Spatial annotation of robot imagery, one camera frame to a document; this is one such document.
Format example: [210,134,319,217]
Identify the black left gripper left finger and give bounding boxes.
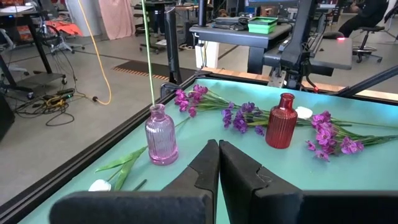
[49,139,220,224]

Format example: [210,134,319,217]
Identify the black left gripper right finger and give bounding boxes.
[219,139,398,224]

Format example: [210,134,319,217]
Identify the white artificial tulip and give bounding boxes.
[294,106,313,120]
[141,0,155,106]
[88,116,191,192]

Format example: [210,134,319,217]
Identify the magenta artificial flower spray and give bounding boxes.
[312,110,398,147]
[173,83,243,118]
[306,133,398,162]

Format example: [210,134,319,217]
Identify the pink ribbed glass bottle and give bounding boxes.
[144,103,179,166]

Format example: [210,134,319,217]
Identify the teal table mat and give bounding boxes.
[18,77,398,224]

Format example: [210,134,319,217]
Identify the red ribbed glass bottle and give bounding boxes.
[265,92,299,149]

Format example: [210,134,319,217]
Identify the black mat with orange stripes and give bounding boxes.
[111,60,197,82]

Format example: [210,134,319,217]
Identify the black power strip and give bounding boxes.
[42,88,76,106]

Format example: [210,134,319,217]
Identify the black keyboard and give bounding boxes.
[306,32,325,58]

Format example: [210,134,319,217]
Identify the gray desk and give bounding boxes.
[188,22,354,77]

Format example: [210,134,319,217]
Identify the green plastic box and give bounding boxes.
[248,16,279,35]

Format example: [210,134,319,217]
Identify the black computer mouse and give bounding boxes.
[323,30,345,40]

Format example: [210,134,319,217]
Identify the black flat electronic device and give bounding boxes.
[211,17,249,31]

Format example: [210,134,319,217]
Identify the black monitor stand pole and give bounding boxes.
[197,0,208,27]

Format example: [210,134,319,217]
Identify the pale pink hanging cloth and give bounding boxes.
[98,0,137,40]

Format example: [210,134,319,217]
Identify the black office stool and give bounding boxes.
[352,26,386,64]

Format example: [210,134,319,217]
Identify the orange cloth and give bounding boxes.
[45,20,84,37]

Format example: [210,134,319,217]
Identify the person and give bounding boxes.
[338,0,390,38]

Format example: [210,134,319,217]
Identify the black workbench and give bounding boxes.
[0,5,68,94]

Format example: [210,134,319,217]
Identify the white round column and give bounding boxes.
[65,0,103,37]

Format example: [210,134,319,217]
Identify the black aluminium table frame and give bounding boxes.
[0,70,398,224]

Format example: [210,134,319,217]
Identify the yellow cable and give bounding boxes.
[76,0,112,106]

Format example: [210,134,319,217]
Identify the black frame post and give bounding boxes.
[164,6,183,85]

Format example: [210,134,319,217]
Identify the black frame brace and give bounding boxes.
[337,64,398,98]

